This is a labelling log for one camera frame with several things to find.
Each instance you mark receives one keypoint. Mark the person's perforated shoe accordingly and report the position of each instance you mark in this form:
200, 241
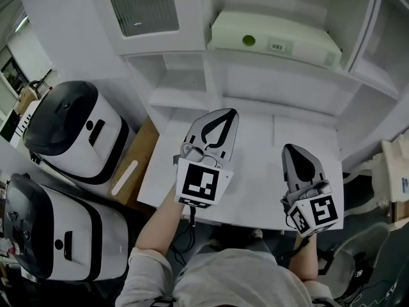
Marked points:
255, 233
214, 243

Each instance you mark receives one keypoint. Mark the brown cardboard box white strip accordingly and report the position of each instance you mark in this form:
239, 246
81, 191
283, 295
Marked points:
140, 162

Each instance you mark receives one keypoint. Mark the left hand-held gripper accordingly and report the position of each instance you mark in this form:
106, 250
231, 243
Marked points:
198, 184

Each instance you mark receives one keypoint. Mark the white shelf unit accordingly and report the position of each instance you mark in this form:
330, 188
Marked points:
179, 82

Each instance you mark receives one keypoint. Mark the person's right forearm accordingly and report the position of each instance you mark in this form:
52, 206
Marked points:
308, 261

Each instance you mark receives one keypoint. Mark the person's grey shirt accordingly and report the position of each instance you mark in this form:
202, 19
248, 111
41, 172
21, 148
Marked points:
230, 280

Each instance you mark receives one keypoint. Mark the grey plastic chair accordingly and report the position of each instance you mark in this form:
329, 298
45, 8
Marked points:
361, 251

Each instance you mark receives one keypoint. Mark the white black rounded machine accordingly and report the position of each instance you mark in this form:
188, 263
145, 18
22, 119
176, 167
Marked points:
80, 146
73, 235

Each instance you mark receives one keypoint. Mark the white object green dot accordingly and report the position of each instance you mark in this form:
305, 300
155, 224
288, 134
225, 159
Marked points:
287, 27

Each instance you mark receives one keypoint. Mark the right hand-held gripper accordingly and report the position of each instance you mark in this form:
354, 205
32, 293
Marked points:
316, 209

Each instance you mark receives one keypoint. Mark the ceiling light tube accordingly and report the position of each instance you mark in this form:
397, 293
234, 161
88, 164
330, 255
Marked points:
21, 23

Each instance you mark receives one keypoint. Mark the small brown cardboard box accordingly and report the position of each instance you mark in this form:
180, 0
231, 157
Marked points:
27, 96

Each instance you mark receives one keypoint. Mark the cream ornate chair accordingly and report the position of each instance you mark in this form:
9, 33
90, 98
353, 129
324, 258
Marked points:
391, 168

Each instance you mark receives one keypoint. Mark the person's left forearm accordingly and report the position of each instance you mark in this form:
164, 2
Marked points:
163, 225

